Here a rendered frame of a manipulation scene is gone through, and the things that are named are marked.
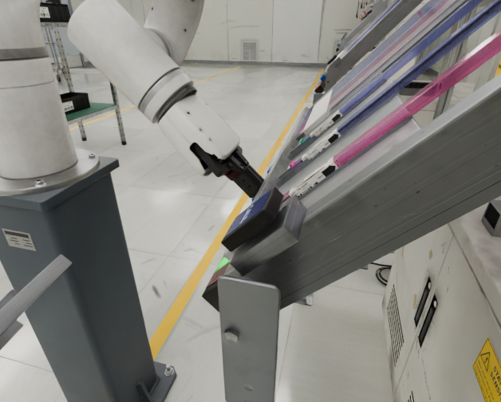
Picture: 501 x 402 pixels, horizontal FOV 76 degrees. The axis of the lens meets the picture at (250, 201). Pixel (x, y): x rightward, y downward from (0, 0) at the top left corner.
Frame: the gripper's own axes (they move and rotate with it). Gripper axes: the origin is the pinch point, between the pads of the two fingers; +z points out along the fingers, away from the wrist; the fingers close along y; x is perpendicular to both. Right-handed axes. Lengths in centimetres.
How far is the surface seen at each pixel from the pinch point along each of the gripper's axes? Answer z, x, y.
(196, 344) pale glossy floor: 33, -67, -24
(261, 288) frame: 2.9, 6.9, 25.8
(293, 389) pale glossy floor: 56, -45, -16
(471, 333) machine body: 38.3, 10.3, 3.4
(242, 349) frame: 7.0, 0.5, 25.5
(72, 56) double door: -438, -452, -715
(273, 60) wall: -83, -119, -867
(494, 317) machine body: 34.2, 14.6, 6.3
